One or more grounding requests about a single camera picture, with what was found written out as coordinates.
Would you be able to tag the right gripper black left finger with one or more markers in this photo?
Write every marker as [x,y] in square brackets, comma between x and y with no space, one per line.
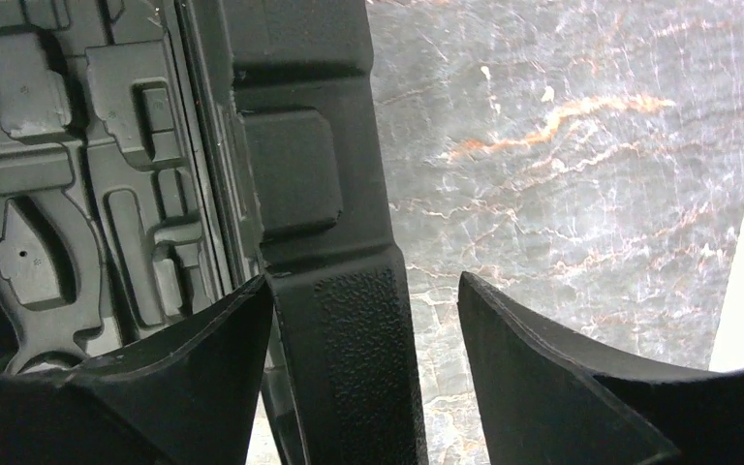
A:
[184,395]

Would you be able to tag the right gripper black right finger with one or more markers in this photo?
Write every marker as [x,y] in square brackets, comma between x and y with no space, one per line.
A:
[550,395]

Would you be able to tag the black plastic tool case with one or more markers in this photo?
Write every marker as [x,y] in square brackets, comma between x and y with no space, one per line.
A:
[155,156]

